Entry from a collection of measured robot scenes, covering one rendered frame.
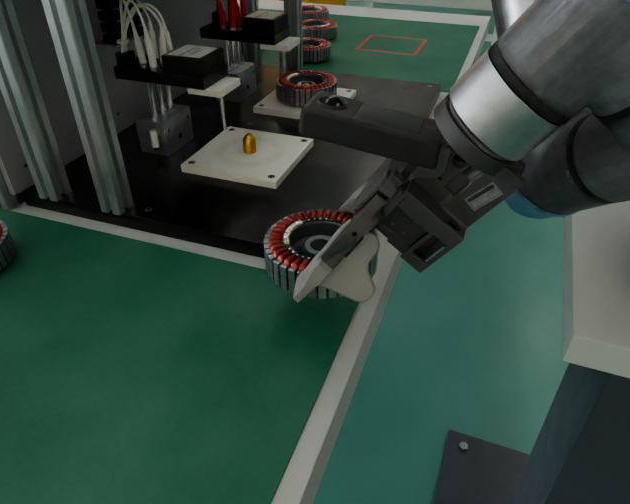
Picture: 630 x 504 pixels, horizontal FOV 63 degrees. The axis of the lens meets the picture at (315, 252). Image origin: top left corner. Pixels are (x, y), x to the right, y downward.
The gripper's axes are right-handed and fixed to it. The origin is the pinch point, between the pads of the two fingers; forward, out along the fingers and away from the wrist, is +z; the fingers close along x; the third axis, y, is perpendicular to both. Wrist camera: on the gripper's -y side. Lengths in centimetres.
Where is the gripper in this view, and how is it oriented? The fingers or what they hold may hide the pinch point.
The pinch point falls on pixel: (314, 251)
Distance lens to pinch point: 51.9
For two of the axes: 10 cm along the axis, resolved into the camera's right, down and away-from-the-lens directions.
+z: -5.5, 5.4, 6.4
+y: 7.7, 6.3, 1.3
